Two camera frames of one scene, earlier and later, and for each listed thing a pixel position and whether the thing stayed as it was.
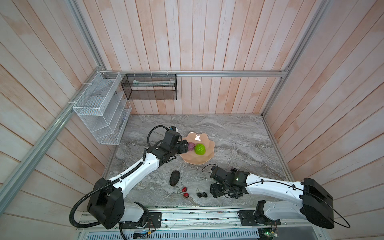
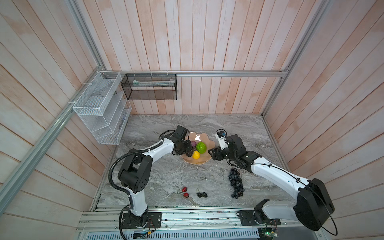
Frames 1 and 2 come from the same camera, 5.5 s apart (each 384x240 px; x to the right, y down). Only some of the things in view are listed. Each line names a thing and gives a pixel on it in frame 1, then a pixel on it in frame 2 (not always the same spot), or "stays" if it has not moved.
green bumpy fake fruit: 200,149 stays
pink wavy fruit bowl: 202,138 stays
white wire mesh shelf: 104,108 stays
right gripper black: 213,190 to 216,151
